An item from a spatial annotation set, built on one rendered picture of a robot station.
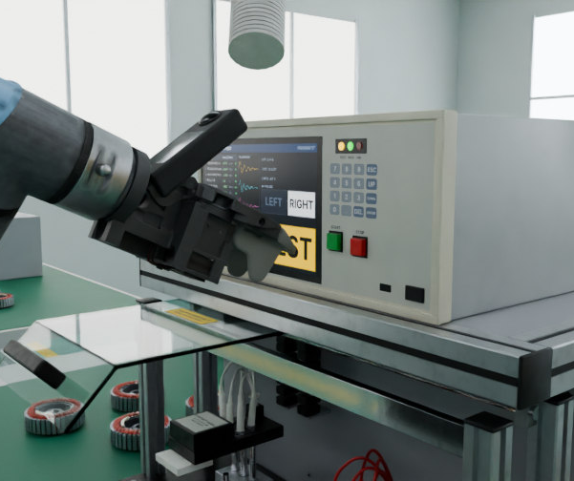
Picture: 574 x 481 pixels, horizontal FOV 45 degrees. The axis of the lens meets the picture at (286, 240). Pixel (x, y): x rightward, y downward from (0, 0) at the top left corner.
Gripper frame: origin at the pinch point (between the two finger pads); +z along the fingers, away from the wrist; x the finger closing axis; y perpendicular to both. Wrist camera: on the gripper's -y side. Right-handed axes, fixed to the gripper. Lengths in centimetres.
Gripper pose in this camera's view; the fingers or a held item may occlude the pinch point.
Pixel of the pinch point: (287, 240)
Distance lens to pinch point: 71.9
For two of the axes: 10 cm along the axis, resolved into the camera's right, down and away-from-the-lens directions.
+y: -3.3, 9.3, -1.5
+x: 6.2, 1.0, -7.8
